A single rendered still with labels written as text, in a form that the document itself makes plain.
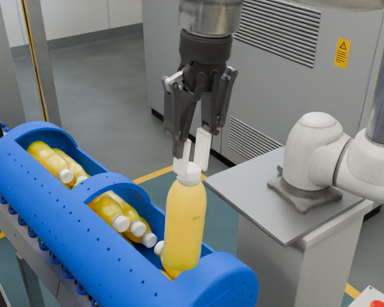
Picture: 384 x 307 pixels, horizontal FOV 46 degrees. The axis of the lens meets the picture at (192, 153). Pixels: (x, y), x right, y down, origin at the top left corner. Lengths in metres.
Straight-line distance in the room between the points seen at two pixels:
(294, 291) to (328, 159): 0.46
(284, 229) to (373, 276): 1.47
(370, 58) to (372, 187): 1.09
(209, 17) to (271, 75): 2.18
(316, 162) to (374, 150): 0.17
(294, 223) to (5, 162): 0.87
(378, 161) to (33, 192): 0.92
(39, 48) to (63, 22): 4.01
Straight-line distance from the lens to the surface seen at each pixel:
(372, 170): 1.30
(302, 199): 1.45
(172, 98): 0.65
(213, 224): 2.91
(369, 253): 2.92
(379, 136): 1.27
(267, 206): 1.43
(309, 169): 1.38
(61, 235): 1.16
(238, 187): 1.50
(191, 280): 0.91
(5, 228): 1.70
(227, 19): 0.62
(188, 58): 0.64
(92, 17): 6.23
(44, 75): 2.12
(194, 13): 0.61
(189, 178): 0.74
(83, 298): 1.31
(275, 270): 1.57
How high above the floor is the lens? 1.90
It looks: 32 degrees down
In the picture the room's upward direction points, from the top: straight up
